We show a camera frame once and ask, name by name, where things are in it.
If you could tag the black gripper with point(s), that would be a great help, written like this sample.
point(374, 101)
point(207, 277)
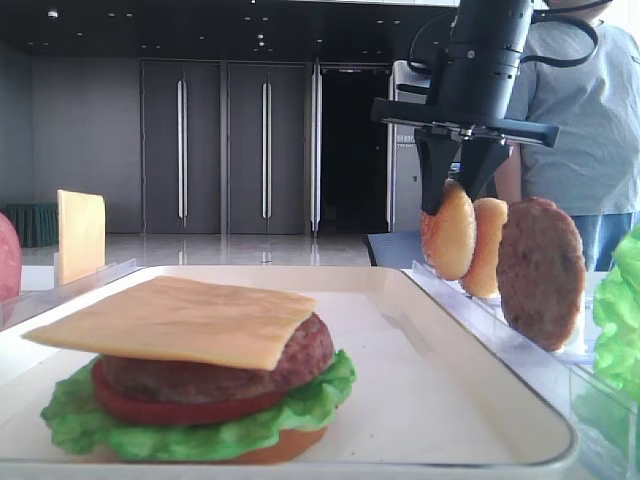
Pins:
point(468, 96)

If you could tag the burger bun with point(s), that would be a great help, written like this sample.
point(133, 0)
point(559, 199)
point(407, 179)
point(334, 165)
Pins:
point(480, 280)
point(449, 237)

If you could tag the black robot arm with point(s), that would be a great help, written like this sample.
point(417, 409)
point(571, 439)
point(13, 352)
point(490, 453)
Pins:
point(491, 24)

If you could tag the upright brown meat patty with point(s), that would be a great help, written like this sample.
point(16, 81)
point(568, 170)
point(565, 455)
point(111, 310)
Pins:
point(541, 272)

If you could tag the upright green lettuce leaf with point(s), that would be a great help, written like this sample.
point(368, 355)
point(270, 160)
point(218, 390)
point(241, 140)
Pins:
point(616, 312)

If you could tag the yellow cheese slice on burger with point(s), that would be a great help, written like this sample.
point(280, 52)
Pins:
point(172, 318)

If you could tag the brown meat patty on burger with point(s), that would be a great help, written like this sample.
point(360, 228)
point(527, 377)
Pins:
point(306, 355)

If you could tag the upright yellow cheese slice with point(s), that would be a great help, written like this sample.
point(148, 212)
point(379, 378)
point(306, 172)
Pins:
point(82, 235)

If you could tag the red tomato slice on burger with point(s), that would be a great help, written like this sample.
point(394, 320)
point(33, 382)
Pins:
point(148, 413)

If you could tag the upright red tomato slice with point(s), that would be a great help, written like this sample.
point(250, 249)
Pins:
point(10, 260)

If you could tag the green lettuce leaf on burger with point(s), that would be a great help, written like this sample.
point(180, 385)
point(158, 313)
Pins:
point(76, 420)

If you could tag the person in grey t-shirt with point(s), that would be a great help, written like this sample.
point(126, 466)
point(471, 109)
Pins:
point(592, 173)

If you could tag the cream plastic serving tray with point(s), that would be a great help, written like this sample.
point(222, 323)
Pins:
point(430, 400)

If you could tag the right clear acrylic food rack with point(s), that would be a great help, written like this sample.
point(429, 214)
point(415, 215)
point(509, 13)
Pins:
point(607, 420)

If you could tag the clear acrylic food rack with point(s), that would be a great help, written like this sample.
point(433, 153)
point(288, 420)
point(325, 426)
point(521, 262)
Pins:
point(607, 420)
point(31, 304)

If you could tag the bottom bun on tray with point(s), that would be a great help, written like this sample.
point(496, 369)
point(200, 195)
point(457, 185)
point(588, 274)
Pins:
point(209, 444)

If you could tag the green draped table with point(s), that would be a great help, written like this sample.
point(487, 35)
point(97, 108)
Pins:
point(36, 223)

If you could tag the left clear acrylic food rack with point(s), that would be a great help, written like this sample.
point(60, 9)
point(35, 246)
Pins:
point(31, 304)

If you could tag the right silver door handle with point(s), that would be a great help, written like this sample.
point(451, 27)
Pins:
point(316, 147)

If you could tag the silver door handle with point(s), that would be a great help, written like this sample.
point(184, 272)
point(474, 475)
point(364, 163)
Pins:
point(182, 121)
point(316, 147)
point(266, 151)

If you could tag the middle silver door handle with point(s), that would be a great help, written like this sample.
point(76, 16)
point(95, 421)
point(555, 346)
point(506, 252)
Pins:
point(266, 151)

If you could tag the left silver door handle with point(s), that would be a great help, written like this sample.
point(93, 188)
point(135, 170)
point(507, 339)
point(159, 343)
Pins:
point(182, 121)

